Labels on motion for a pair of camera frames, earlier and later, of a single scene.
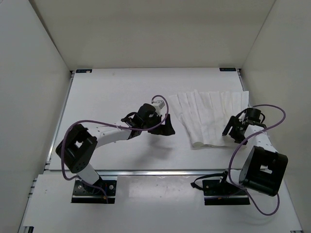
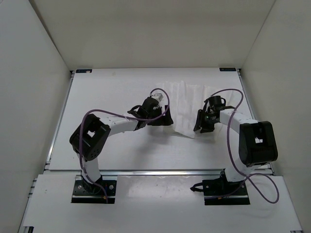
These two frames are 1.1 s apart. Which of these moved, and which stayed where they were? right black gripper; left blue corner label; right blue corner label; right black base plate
Moved: right black gripper
Stayed: left blue corner label; right black base plate; right blue corner label
